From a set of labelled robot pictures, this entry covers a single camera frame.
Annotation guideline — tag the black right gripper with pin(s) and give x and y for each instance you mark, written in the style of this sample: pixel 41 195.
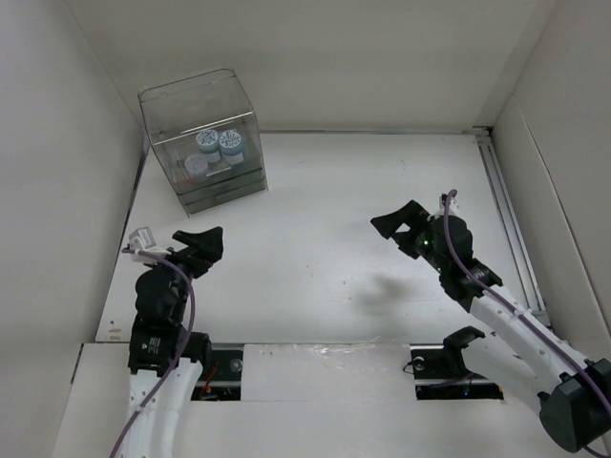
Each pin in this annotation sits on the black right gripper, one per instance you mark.
pixel 410 214

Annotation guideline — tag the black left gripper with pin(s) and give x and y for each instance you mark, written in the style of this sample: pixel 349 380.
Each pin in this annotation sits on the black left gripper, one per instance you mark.
pixel 203 248

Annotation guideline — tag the blue jar front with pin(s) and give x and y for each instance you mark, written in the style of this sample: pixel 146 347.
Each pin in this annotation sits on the blue jar front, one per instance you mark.
pixel 231 146

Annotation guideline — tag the blue jar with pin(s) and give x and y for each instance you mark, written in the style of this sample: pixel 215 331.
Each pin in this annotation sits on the blue jar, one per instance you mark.
pixel 208 144
pixel 231 146

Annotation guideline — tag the blue jar back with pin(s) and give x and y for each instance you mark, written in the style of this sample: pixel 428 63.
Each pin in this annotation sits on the blue jar back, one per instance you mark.
pixel 208 144

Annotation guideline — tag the clear plastic organizer box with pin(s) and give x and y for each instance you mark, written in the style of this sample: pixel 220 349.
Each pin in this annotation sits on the clear plastic organizer box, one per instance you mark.
pixel 173 113

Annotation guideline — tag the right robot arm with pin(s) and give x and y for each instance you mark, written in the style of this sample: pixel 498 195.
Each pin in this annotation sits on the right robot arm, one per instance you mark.
pixel 568 391

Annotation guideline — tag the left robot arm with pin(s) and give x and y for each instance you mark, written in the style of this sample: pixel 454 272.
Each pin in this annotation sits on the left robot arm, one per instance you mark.
pixel 166 355

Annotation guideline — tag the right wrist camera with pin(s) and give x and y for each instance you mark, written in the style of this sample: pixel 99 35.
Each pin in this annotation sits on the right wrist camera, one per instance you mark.
pixel 448 204

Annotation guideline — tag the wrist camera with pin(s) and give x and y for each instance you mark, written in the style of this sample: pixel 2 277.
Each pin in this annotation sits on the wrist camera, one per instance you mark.
pixel 448 204
pixel 141 246

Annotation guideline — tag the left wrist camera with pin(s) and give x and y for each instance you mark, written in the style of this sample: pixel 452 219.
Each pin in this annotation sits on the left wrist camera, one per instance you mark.
pixel 141 246

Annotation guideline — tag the aluminium rail right side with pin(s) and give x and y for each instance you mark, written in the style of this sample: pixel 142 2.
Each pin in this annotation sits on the aluminium rail right side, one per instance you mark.
pixel 528 285

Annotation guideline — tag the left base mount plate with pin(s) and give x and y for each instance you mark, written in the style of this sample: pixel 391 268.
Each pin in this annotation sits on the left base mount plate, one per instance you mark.
pixel 221 380

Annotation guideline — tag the base mount plate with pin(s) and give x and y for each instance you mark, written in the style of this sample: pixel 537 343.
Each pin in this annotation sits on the base mount plate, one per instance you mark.
pixel 437 377
pixel 221 380

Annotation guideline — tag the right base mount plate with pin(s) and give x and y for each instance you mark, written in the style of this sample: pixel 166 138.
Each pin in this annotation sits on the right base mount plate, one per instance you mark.
pixel 437 377

